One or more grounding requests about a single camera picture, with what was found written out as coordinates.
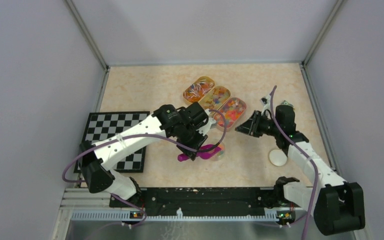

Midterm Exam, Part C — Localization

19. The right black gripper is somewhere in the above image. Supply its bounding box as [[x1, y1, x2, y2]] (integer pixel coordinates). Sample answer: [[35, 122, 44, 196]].
[[235, 110, 281, 138]]

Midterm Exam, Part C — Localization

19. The tray of yellow purple candies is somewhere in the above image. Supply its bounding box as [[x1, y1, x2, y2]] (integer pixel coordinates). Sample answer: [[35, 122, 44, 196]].
[[198, 85, 231, 110]]

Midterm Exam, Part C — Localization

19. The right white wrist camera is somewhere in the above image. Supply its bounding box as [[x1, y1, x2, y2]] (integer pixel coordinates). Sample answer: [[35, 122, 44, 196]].
[[260, 95, 271, 109]]

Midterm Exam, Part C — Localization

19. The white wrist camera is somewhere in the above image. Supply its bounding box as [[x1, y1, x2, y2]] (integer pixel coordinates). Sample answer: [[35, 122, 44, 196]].
[[198, 109, 217, 135], [260, 95, 271, 109]]

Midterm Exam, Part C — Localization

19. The white round lid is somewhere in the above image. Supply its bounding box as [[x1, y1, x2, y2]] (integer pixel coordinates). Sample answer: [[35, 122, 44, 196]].
[[268, 149, 288, 167]]

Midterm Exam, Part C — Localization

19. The clear plastic cup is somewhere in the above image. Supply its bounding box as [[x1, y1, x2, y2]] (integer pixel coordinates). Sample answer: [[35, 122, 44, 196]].
[[210, 143, 226, 161]]

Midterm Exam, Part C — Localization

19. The tray of striped candies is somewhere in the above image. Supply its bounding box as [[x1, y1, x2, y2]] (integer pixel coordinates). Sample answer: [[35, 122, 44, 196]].
[[182, 76, 215, 105]]

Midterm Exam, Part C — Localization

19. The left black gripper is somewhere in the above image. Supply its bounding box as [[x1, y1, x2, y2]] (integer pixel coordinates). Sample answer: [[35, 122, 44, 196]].
[[176, 124, 208, 161]]

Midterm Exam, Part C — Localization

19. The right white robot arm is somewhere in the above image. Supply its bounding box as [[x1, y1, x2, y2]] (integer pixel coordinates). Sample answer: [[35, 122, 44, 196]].
[[235, 105, 366, 236]]

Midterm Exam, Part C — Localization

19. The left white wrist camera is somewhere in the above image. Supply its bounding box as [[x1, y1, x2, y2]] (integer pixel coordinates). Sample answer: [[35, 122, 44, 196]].
[[198, 109, 217, 135]]

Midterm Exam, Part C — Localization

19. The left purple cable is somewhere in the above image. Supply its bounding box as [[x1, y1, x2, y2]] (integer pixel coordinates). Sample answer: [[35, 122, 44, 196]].
[[61, 109, 228, 229]]

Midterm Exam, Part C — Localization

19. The tray of orange pink candies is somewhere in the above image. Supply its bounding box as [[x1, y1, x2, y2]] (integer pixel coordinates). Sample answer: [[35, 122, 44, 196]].
[[218, 97, 247, 132]]

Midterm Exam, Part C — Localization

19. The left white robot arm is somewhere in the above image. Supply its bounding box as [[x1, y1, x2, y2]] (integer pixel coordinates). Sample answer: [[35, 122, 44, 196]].
[[79, 102, 216, 207]]

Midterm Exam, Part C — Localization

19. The purple plastic scoop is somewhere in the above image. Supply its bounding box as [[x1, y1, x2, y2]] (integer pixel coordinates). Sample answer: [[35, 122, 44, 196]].
[[177, 144, 217, 162]]

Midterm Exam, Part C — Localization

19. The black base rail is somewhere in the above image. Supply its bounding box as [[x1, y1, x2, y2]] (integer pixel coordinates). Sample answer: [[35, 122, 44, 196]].
[[109, 186, 307, 220]]

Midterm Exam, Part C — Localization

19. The green owl eraser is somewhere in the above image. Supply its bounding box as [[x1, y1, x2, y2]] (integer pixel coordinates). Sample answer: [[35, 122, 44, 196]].
[[281, 100, 294, 108]]

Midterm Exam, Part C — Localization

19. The black white checkerboard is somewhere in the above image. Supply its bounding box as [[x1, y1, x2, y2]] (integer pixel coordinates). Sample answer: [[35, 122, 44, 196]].
[[81, 111, 150, 173]]

